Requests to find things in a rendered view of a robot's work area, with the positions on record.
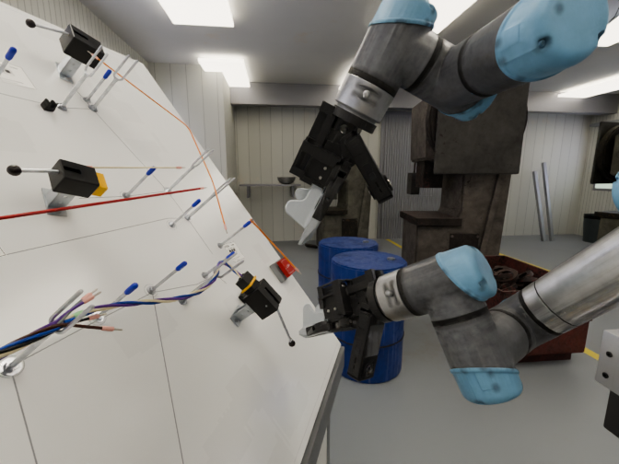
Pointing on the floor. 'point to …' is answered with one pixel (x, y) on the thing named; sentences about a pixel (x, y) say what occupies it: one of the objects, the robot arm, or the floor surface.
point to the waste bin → (590, 227)
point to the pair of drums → (393, 336)
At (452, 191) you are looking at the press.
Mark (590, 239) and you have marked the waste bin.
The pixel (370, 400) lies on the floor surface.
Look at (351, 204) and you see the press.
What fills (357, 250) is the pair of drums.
